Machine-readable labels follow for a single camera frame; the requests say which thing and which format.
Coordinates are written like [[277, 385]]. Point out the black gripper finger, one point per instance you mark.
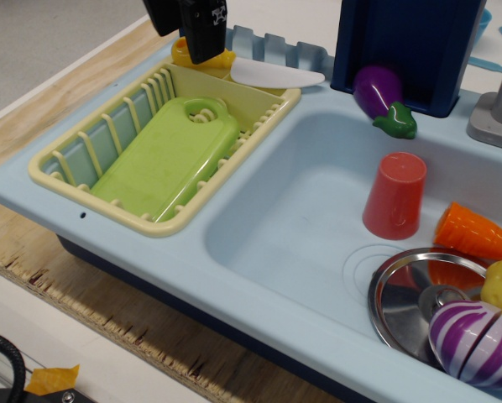
[[164, 15], [204, 23]]

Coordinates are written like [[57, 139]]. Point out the yellow handled white toy knife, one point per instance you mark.
[[248, 72]]

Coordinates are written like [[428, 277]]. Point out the green plastic cutting board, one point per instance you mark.
[[161, 168]]

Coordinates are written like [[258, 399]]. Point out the cream plastic dish rack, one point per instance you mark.
[[73, 163]]

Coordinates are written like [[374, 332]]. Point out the purple toy eggplant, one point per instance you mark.
[[378, 91]]

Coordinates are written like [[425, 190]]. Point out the dark blue plastic backsplash box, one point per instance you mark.
[[427, 43]]

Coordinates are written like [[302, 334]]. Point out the red plastic cup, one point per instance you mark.
[[393, 208]]

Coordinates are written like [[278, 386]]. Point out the light blue plastic spoon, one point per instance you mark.
[[484, 21]]

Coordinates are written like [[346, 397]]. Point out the light blue toy sink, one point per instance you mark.
[[279, 256]]

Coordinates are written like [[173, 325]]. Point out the light blue plastic utensil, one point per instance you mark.
[[488, 64]]

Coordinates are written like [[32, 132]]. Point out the orange toy carrot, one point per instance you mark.
[[462, 229]]

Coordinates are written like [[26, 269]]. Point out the silver metal pot lid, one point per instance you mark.
[[407, 289]]

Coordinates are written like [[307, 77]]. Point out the yellow tape piece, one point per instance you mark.
[[51, 380]]

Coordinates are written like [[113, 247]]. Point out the purple striped toy onion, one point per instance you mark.
[[466, 338]]

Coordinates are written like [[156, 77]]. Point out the black bracket with screw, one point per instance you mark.
[[67, 396]]

